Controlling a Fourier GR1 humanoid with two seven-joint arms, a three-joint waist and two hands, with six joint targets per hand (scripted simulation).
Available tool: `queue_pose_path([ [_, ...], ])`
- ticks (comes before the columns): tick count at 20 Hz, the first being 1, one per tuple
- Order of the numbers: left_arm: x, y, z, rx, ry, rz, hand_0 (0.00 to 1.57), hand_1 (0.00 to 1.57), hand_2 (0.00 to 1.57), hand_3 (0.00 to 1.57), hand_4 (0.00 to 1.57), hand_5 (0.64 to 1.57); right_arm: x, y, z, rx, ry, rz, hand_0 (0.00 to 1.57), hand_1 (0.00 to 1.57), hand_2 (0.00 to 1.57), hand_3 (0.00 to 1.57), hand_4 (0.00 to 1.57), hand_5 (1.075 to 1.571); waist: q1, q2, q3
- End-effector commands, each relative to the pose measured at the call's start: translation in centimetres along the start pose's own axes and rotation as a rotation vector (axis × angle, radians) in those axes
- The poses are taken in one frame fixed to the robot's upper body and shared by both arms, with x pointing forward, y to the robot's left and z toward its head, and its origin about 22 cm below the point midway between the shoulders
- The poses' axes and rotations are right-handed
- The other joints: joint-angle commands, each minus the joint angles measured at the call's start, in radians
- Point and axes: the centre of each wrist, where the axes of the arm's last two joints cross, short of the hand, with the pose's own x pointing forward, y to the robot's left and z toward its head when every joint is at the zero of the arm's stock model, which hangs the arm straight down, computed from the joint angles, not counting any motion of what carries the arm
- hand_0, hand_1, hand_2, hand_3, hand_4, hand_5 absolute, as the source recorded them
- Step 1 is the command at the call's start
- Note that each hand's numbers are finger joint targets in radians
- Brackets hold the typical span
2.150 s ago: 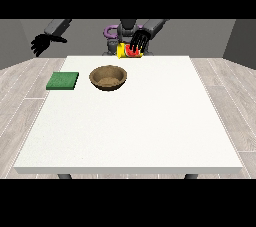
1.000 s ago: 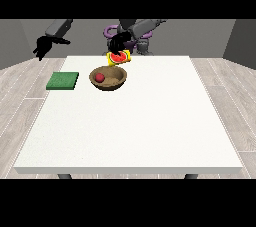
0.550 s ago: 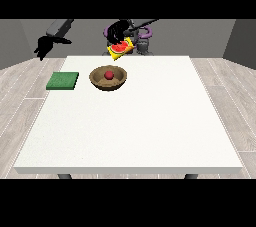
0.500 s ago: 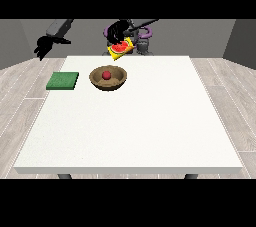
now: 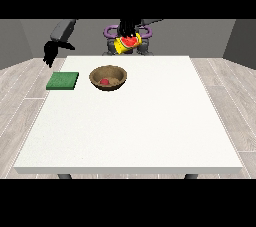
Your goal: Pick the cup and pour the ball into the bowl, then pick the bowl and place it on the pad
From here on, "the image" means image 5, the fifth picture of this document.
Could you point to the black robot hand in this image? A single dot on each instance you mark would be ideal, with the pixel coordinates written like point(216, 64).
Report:
point(51, 51)
point(128, 27)

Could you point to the yellow cup with melon print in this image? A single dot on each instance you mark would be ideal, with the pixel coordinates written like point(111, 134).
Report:
point(128, 44)

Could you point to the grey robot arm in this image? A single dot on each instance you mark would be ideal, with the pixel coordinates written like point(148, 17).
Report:
point(62, 30)

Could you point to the green square pad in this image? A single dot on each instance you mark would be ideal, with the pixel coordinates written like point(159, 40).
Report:
point(62, 80)

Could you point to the brown wooden bowl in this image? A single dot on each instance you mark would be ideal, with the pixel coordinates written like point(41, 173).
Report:
point(108, 77)

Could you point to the small red ball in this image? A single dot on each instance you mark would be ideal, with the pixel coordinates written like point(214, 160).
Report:
point(104, 81)

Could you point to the grey robot trunk purple rings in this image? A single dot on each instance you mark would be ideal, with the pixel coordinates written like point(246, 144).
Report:
point(110, 33)

